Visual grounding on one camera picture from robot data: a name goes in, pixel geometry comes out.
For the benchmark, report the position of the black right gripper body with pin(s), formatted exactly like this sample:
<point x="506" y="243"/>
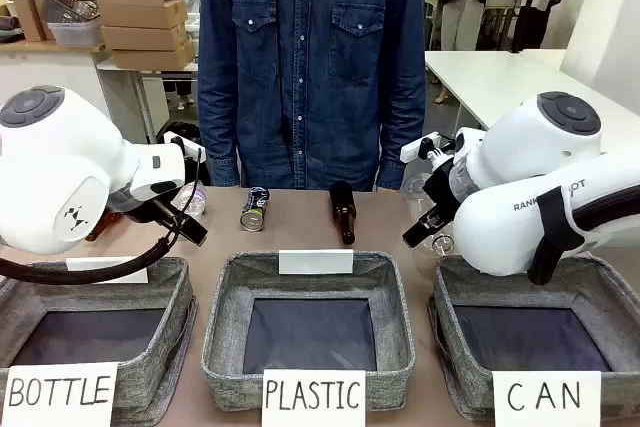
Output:
<point x="442" y="194"/>

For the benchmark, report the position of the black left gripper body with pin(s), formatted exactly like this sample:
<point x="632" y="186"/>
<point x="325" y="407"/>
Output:
<point x="147" y="209"/>

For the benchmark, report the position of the person's right forearm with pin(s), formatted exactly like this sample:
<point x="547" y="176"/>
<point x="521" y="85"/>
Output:
<point x="217" y="137"/>

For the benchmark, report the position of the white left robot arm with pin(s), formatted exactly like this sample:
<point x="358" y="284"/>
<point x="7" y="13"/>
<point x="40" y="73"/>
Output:
<point x="60" y="157"/>

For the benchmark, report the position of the person's left forearm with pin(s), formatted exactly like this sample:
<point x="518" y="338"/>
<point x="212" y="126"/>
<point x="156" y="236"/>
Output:
<point x="402" y="137"/>

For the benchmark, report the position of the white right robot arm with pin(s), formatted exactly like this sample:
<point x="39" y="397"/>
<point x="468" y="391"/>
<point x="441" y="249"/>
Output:
<point x="520" y="157"/>

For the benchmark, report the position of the crushed dark blue can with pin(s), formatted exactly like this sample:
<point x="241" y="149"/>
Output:
<point x="255" y="209"/>

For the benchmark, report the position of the grey fabric basket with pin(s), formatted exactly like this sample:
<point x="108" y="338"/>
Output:
<point x="617" y="307"/>
<point x="170" y="297"/>
<point x="225" y="307"/>

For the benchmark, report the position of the white CAN paper sign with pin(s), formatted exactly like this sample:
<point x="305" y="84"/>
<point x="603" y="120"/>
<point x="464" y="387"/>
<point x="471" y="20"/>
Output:
<point x="545" y="397"/>

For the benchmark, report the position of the blank white card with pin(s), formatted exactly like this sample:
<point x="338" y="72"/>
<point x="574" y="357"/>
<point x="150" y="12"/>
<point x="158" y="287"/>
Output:
<point x="315" y="262"/>
<point x="105" y="263"/>

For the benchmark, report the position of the dark brown glass bottle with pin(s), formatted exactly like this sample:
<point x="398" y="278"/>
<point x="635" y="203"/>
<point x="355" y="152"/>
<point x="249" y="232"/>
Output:
<point x="343" y="207"/>

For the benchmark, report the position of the black bag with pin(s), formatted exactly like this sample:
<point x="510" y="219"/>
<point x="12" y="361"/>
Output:
<point x="182" y="129"/>

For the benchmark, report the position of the large white table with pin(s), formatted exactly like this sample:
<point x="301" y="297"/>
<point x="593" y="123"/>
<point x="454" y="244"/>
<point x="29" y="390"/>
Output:
<point x="490" y="82"/>

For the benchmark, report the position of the flat cardboard box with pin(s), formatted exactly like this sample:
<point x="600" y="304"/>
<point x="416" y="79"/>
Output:
<point x="155" y="58"/>
<point x="145" y="16"/>
<point x="145" y="38"/>

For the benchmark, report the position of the wooden top desk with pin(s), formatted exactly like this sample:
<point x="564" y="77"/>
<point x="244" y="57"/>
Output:
<point x="50" y="67"/>

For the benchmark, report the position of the person in denim shirt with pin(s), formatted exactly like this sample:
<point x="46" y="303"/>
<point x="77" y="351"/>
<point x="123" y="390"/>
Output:
<point x="310" y="72"/>

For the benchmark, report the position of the background person beige trousers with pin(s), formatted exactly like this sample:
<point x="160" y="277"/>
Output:
<point x="462" y="7"/>

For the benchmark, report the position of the clear plastic tub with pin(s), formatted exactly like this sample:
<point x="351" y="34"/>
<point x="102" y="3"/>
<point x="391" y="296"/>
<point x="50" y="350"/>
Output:
<point x="75" y="33"/>

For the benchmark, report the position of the white PLASTIC paper sign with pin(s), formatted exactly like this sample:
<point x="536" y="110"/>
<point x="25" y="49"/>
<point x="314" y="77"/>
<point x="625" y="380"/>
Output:
<point x="312" y="397"/>

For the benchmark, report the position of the white BOTTLE paper sign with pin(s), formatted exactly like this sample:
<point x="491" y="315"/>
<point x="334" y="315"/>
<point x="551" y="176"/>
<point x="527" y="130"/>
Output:
<point x="60" y="392"/>

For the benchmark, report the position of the small cardboard box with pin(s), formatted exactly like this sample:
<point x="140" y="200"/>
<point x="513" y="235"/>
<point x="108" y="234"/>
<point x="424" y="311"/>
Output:
<point x="27" y="17"/>

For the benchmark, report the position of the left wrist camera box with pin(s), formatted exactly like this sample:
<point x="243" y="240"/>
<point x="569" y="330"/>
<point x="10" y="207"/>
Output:
<point x="186" y="147"/>

